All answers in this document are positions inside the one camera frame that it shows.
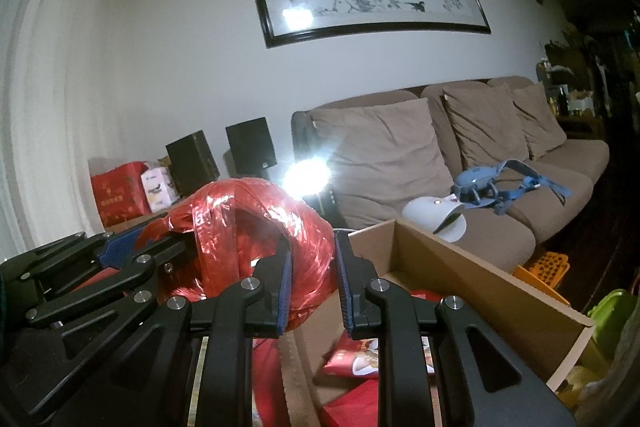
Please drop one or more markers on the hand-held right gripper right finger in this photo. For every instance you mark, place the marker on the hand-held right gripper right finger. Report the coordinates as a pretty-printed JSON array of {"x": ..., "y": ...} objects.
[{"x": 342, "y": 289}]

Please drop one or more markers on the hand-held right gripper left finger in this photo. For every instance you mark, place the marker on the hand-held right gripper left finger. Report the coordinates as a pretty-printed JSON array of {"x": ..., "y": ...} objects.
[{"x": 286, "y": 289}]

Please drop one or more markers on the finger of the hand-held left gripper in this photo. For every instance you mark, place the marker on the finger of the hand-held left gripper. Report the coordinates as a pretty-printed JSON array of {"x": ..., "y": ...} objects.
[
  {"x": 120, "y": 247},
  {"x": 145, "y": 274}
]

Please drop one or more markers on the red printed gift bag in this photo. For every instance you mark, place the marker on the red printed gift bag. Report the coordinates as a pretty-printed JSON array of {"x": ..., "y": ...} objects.
[{"x": 360, "y": 359}]

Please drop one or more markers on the red cellophane bag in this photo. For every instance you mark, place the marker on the red cellophane bag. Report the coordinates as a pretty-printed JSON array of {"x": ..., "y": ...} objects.
[{"x": 235, "y": 217}]

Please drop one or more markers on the large cardboard box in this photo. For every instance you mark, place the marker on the large cardboard box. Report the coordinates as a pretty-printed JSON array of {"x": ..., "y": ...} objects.
[{"x": 475, "y": 287}]

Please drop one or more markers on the red carton on stack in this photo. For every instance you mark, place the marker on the red carton on stack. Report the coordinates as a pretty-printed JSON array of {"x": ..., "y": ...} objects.
[{"x": 120, "y": 197}]

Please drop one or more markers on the white printed box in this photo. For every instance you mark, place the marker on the white printed box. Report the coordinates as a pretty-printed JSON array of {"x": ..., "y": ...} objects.
[{"x": 160, "y": 189}]

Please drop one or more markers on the tall black box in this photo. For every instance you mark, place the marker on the tall black box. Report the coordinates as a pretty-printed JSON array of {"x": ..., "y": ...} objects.
[{"x": 192, "y": 162}]

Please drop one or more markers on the bright lamp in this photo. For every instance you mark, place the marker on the bright lamp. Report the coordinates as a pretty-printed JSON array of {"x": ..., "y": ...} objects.
[{"x": 307, "y": 179}]

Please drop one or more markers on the white dome massager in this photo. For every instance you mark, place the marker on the white dome massager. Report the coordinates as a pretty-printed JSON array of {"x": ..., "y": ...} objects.
[{"x": 430, "y": 214}]

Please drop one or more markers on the large brown sofa cushion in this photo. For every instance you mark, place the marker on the large brown sofa cushion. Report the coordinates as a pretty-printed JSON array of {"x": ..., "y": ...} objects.
[{"x": 385, "y": 157}]

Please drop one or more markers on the black speaker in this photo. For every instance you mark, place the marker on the black speaker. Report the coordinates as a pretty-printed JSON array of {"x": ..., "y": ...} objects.
[{"x": 250, "y": 147}]

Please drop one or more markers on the brown sofa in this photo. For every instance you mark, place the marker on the brown sofa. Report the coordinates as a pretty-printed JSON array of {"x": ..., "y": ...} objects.
[{"x": 500, "y": 232}]

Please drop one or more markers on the white curtain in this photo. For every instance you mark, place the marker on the white curtain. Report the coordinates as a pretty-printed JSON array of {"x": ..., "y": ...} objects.
[{"x": 40, "y": 82}]

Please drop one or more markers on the orange plastic crate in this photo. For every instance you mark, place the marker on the orange plastic crate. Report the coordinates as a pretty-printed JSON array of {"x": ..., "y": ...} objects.
[{"x": 550, "y": 269}]

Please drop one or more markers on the yellow cloth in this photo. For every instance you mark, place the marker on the yellow cloth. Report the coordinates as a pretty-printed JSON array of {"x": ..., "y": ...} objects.
[{"x": 580, "y": 387}]

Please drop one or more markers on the small brown sofa cushion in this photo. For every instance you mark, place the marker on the small brown sofa cushion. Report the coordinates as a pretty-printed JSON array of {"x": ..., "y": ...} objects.
[{"x": 540, "y": 122}]

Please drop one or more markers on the green plastic stool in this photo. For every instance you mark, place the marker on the green plastic stool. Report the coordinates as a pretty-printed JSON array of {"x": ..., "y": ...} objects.
[{"x": 612, "y": 317}]

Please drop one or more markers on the white patterned bag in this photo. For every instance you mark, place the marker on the white patterned bag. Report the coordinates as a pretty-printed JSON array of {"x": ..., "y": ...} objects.
[{"x": 625, "y": 367}]

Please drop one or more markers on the dark cluttered shelf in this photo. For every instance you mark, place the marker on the dark cluttered shelf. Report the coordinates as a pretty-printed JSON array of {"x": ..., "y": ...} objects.
[{"x": 575, "y": 107}]

